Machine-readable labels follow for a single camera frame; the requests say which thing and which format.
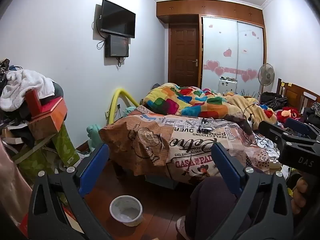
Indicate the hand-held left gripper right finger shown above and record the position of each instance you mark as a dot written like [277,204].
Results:
[225,165]

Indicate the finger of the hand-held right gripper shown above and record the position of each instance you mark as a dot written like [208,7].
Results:
[270,130]
[297,126]

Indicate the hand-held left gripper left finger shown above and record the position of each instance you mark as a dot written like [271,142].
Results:
[93,167]

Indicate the white plastic bowl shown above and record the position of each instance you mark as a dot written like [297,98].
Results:
[126,208]

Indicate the person's right hand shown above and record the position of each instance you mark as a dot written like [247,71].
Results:
[300,192]

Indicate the red plush toy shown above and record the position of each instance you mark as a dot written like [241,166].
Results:
[287,113]

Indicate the dark striped cloth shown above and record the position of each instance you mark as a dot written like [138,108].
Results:
[275,101]

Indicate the wooden headboard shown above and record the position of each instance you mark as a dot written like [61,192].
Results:
[292,92]

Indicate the teal cloth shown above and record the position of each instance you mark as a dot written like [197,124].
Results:
[93,132]

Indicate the yellow fleece blanket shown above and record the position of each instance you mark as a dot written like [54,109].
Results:
[245,105]

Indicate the green leaf bag with label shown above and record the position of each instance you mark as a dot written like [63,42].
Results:
[66,145]

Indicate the person's leg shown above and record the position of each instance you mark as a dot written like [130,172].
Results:
[212,205]

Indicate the standing fan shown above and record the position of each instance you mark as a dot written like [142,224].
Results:
[266,75]

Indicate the red floral box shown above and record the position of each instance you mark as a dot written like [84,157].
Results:
[72,220]

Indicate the small white cabinet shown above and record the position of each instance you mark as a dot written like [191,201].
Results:
[226,86]

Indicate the orange wooden box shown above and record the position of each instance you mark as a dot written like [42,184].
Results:
[50,120]

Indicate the yellow foam tube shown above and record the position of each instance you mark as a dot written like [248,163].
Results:
[115,102]

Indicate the colourful patchwork quilt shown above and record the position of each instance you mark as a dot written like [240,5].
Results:
[190,102]

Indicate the pale slipper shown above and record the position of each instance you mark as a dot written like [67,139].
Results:
[181,227]

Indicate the pink satin cloth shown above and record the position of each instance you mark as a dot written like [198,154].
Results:
[12,185]

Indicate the pink heart stickers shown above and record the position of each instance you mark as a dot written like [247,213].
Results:
[212,65]

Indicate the red lacquered box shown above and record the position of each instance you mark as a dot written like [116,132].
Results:
[33,102]

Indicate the pile of dark clothes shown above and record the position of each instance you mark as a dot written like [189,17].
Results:
[15,120]

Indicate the wardrobe with frosted sliding doors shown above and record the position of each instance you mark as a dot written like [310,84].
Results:
[220,42]

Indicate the white towel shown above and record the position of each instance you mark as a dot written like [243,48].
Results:
[22,85]

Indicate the brown wooden door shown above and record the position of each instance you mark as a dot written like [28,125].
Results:
[183,55]

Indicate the black box under television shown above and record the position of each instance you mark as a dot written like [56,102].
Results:
[116,46]

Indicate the wooden overhead cabinet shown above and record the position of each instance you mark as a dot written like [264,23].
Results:
[200,7]

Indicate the black wall television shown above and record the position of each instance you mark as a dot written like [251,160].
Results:
[117,17]

